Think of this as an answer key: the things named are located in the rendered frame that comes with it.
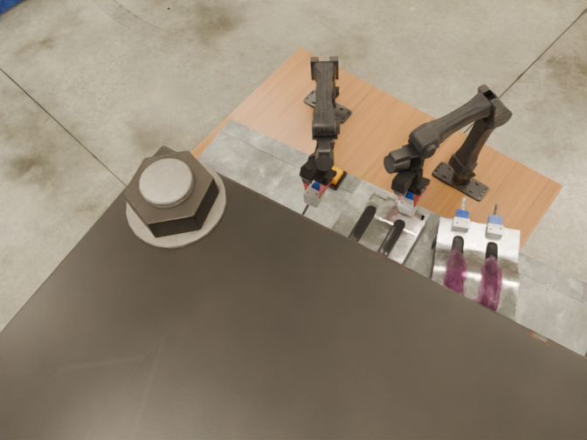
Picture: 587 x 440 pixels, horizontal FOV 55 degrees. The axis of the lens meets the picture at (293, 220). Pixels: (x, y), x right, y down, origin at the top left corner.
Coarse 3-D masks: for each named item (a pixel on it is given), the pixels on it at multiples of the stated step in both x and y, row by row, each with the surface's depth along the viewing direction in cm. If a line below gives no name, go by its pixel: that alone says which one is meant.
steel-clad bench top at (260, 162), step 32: (224, 128) 222; (224, 160) 214; (256, 160) 213; (288, 160) 212; (288, 192) 205; (352, 192) 203; (384, 192) 202; (416, 256) 189; (544, 288) 180; (576, 288) 179; (544, 320) 175; (576, 320) 174; (576, 352) 170
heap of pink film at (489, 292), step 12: (456, 252) 179; (456, 264) 175; (492, 264) 176; (444, 276) 174; (456, 276) 171; (480, 276) 173; (492, 276) 171; (456, 288) 172; (480, 288) 171; (492, 288) 170; (480, 300) 170; (492, 300) 170
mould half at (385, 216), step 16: (368, 192) 192; (352, 208) 190; (384, 208) 189; (336, 224) 188; (352, 224) 187; (384, 224) 186; (416, 224) 185; (368, 240) 184; (400, 240) 183; (416, 240) 186; (400, 256) 180
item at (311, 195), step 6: (312, 186) 188; (318, 186) 188; (306, 192) 186; (312, 192) 185; (318, 192) 185; (306, 198) 187; (312, 198) 184; (318, 198) 185; (312, 204) 188; (318, 204) 188
